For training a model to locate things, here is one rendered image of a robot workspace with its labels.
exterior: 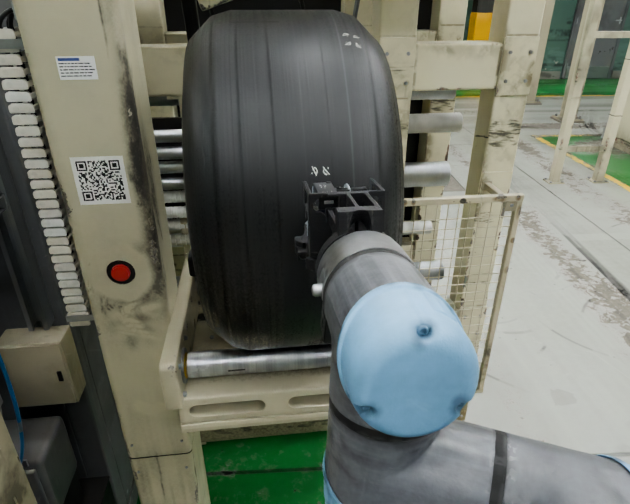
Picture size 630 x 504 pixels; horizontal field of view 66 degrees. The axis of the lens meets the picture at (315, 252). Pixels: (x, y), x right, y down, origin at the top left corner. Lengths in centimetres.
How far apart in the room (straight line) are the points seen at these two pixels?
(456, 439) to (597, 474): 8
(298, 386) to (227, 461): 106
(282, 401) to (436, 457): 58
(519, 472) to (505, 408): 186
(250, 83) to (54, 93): 29
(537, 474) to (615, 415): 201
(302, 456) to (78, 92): 147
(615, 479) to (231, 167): 47
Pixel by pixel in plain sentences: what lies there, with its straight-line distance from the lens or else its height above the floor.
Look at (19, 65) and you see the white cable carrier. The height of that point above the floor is 138.
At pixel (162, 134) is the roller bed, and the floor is 119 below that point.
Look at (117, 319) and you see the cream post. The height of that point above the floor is 97.
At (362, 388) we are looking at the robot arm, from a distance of 27.
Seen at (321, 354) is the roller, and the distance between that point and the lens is 87.
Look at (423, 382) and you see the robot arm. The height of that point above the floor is 129.
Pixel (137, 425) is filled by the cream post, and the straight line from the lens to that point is 109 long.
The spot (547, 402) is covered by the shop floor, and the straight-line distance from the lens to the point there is 229.
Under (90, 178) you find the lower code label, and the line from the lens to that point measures 81.
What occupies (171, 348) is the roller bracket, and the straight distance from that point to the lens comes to 86.
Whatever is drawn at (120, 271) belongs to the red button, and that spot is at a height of 107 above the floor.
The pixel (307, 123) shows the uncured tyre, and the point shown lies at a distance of 61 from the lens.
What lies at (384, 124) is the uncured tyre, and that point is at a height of 132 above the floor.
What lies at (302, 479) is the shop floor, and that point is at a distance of 185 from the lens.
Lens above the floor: 147
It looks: 28 degrees down
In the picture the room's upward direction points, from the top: straight up
